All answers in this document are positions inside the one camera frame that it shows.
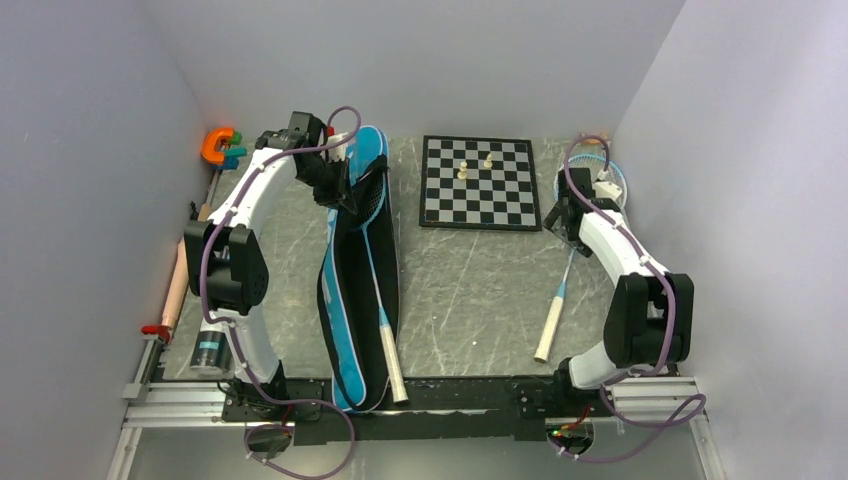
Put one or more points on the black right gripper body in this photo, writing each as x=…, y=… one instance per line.
x=553, y=222

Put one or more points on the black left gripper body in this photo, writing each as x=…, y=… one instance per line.
x=328, y=180

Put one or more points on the blue badminton racket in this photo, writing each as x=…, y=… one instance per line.
x=374, y=201
x=598, y=167

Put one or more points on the blue racket bag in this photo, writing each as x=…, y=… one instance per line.
x=346, y=298

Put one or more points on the black shuttlecock tube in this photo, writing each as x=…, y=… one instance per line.
x=211, y=354

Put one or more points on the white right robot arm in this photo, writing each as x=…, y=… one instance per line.
x=649, y=321

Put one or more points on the black white chessboard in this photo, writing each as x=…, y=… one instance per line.
x=503, y=198

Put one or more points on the green teal toy blocks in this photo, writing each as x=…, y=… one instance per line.
x=233, y=151

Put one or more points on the cream chess pawn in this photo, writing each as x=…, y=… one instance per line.
x=462, y=173

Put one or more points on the orange magnet toy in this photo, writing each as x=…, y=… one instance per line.
x=215, y=144

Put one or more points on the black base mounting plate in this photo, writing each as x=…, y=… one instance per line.
x=523, y=408

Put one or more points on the red clamp piece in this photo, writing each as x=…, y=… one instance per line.
x=162, y=332

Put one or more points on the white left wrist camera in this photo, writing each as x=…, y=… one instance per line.
x=339, y=151

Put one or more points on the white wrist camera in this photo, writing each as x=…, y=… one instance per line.
x=339, y=151
x=610, y=188

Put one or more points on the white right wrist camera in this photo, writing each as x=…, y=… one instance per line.
x=610, y=188

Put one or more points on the beige wooden handle tool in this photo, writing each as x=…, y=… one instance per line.
x=177, y=289

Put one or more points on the aluminium frame rail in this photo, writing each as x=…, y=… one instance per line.
x=160, y=404

